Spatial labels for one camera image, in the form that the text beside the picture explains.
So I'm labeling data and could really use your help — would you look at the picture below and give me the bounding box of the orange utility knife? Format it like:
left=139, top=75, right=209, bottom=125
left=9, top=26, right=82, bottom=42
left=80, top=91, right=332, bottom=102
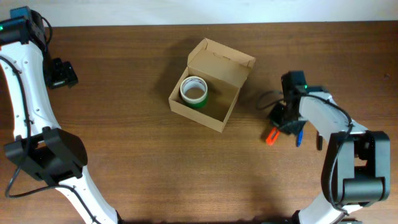
left=265, top=127, right=280, bottom=146

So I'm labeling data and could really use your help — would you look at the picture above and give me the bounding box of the black marker pen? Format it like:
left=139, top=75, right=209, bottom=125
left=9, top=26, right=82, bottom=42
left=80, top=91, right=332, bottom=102
left=316, top=132, right=323, bottom=151

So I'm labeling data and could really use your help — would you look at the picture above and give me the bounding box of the brown cardboard box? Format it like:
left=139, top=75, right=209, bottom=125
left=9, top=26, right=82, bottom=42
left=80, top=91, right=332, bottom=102
left=169, top=38, right=256, bottom=133

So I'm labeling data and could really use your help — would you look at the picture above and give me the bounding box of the green tape roll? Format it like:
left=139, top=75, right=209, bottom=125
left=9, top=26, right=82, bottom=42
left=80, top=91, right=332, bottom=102
left=181, top=93, right=208, bottom=109

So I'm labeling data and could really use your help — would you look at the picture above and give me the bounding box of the cream masking tape roll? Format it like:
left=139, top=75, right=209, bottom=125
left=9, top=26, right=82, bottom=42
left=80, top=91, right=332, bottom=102
left=180, top=76, right=208, bottom=99

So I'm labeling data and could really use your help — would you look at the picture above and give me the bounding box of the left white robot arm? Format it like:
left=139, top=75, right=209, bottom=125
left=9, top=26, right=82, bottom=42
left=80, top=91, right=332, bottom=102
left=1, top=6, right=123, bottom=223

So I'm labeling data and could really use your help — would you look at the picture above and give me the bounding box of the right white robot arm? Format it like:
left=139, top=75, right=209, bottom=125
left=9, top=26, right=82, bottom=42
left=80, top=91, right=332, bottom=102
left=266, top=71, right=391, bottom=223

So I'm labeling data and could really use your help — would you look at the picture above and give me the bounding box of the blue pen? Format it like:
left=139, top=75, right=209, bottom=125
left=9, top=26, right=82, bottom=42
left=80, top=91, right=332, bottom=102
left=295, top=129, right=303, bottom=147

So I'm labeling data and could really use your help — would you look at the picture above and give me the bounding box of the right black cable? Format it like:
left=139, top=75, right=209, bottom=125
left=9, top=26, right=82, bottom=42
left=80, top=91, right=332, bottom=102
left=256, top=90, right=285, bottom=111

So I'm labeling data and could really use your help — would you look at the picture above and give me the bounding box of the black cable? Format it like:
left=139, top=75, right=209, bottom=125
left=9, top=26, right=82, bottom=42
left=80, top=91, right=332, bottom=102
left=256, top=90, right=285, bottom=111
left=0, top=15, right=103, bottom=224

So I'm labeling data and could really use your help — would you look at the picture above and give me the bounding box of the left black cable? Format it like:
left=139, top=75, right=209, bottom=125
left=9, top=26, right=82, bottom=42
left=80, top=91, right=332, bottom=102
left=0, top=15, right=103, bottom=224

